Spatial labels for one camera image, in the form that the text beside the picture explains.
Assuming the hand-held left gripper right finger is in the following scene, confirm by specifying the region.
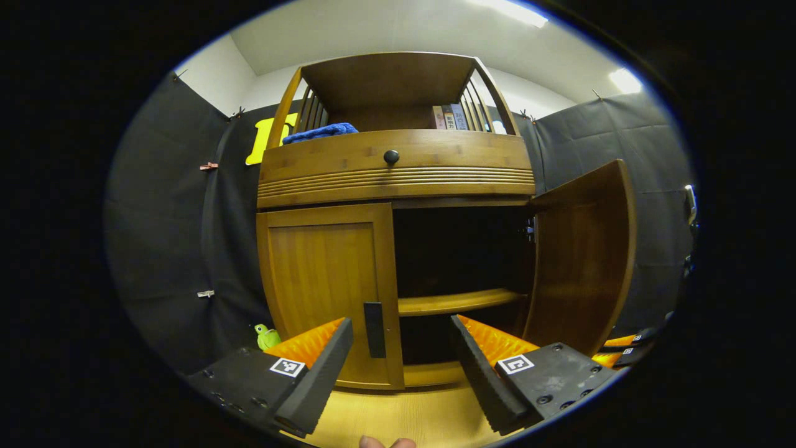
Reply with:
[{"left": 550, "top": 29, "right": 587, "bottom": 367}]
[{"left": 449, "top": 314, "right": 622, "bottom": 436}]

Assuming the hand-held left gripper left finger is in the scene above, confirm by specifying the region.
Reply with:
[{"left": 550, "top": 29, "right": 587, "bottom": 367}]
[{"left": 185, "top": 317, "right": 355, "bottom": 438}]

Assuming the black door handle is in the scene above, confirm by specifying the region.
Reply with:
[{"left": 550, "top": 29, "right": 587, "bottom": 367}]
[{"left": 363, "top": 302, "right": 387, "bottom": 359}]

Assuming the wooden shoe cabinet door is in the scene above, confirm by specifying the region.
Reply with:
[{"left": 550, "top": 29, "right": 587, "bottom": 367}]
[
  {"left": 256, "top": 202, "right": 406, "bottom": 391},
  {"left": 521, "top": 159, "right": 638, "bottom": 357}
]

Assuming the wooden double-door shoe cabinet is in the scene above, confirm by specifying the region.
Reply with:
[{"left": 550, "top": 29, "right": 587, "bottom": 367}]
[{"left": 255, "top": 52, "right": 638, "bottom": 391}]

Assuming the green toy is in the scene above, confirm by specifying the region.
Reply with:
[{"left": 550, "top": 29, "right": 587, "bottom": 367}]
[{"left": 254, "top": 324, "right": 282, "bottom": 351}]

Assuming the wooden inner shelf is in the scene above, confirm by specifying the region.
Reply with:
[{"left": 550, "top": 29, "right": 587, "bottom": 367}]
[{"left": 398, "top": 287, "right": 528, "bottom": 317}]

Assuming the black backdrop cloth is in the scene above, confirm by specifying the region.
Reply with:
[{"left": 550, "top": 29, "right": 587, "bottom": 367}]
[{"left": 106, "top": 70, "right": 697, "bottom": 374}]

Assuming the wooden ribbed drawer front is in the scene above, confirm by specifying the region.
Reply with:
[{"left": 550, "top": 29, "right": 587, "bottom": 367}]
[{"left": 257, "top": 129, "right": 537, "bottom": 209}]

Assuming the blue folded cloth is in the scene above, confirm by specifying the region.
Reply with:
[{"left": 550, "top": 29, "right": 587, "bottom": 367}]
[{"left": 282, "top": 123, "right": 359, "bottom": 145}]

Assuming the ceiling light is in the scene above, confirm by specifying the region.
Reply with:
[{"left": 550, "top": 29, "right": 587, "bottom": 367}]
[{"left": 608, "top": 67, "right": 643, "bottom": 94}]

